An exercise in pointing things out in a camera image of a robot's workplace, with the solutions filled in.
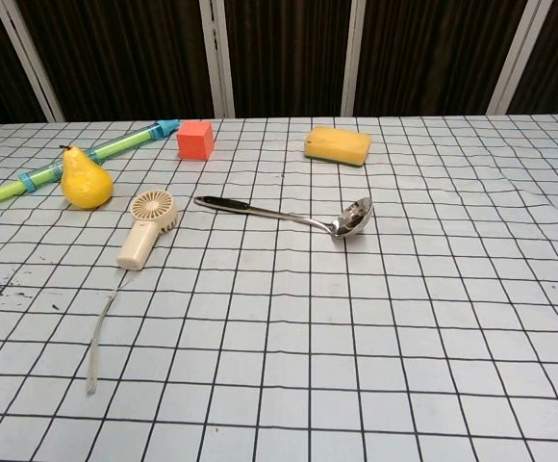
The small handheld fan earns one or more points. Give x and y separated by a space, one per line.
137 245

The checked white tablecloth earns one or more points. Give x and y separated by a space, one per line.
308 313

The yellow sponge with green pad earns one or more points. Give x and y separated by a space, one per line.
337 144

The red cube block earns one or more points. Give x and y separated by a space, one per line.
195 142

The green and blue water pump toy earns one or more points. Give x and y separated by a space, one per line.
125 143

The yellow pear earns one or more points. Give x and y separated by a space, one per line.
86 185

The white partition frame post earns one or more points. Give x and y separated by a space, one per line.
28 58
514 58
217 58
354 58

